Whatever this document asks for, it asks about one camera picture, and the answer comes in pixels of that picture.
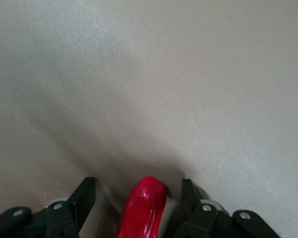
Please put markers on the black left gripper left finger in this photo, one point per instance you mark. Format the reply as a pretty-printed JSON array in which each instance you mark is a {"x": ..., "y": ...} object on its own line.
[{"x": 74, "y": 215}]

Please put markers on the red chili pepper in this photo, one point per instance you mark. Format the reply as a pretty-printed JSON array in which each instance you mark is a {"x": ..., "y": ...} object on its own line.
[{"x": 139, "y": 210}]

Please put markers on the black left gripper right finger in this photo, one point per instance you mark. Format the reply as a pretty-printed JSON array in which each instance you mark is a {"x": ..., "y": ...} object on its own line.
[{"x": 198, "y": 220}]

